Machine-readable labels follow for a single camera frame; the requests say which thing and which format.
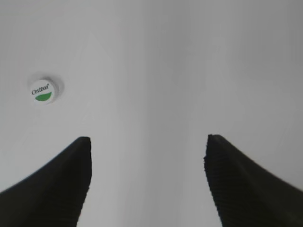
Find white green bottle cap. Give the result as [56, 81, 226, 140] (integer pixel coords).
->
[29, 79, 59, 105]

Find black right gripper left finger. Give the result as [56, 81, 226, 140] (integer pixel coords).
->
[0, 137, 91, 227]

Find clear cestbon water bottle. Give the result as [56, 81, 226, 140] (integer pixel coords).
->
[27, 72, 64, 100]

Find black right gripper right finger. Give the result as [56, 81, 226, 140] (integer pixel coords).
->
[204, 134, 303, 227]

